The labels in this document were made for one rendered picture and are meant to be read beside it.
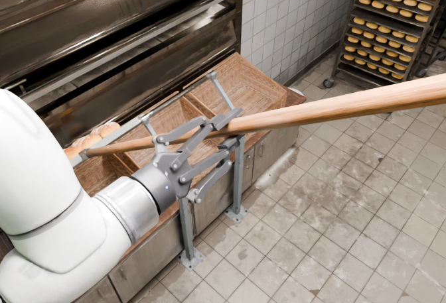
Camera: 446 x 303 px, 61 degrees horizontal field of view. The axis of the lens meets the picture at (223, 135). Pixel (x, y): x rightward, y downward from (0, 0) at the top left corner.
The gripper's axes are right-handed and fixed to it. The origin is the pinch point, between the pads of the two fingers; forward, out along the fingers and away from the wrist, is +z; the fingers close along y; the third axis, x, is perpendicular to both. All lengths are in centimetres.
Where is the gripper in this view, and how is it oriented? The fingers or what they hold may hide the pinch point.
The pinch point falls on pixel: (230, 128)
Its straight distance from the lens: 68.7
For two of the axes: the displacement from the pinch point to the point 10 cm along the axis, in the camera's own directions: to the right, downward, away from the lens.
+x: 5.7, -0.9, -8.2
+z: 6.7, -5.3, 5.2
